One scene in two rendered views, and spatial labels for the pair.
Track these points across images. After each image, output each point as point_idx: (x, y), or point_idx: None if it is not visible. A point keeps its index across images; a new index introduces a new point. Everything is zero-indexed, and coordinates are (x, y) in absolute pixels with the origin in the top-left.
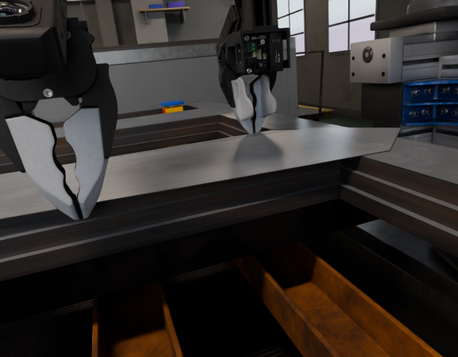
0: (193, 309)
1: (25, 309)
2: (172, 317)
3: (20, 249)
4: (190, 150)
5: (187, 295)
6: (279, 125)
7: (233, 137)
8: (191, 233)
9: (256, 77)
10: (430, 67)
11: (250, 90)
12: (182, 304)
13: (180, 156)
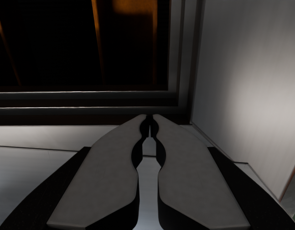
0: (90, 35)
1: None
2: (72, 37)
3: None
4: (18, 174)
5: (86, 11)
6: (238, 88)
7: (100, 129)
8: None
9: (200, 227)
10: None
11: (157, 186)
12: (81, 23)
13: (6, 191)
